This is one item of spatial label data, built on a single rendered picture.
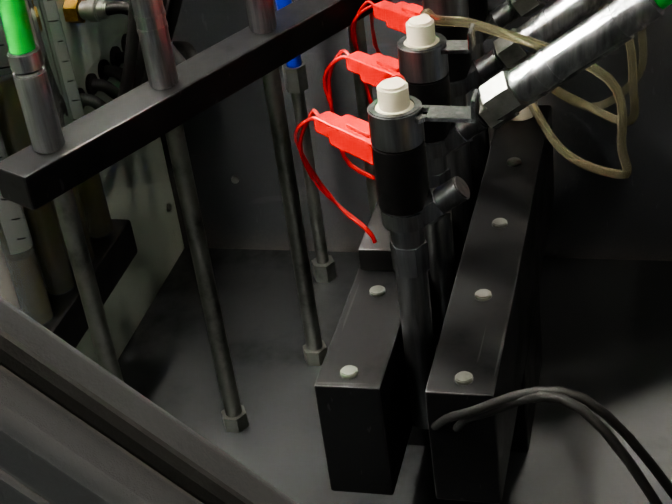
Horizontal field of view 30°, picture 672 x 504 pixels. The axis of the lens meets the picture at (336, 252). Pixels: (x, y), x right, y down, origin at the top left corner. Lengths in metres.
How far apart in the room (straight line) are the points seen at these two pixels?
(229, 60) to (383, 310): 0.18
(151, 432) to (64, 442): 0.03
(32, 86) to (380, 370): 0.24
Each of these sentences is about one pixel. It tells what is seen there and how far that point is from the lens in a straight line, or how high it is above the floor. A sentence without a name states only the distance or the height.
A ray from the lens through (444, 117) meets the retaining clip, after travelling 0.63.
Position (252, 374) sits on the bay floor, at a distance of 0.96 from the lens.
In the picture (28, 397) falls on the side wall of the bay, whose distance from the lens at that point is 0.34.
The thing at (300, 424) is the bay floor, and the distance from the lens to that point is 0.90.
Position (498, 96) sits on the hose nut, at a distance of 0.62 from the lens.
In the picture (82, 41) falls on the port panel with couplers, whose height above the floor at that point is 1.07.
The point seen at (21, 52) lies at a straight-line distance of 0.69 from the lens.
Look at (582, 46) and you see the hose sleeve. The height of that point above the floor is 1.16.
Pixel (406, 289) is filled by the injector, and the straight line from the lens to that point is 0.69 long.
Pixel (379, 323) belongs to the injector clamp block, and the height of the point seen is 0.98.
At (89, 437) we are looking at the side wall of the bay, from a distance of 0.34.
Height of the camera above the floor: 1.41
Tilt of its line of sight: 32 degrees down
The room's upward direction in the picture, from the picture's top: 8 degrees counter-clockwise
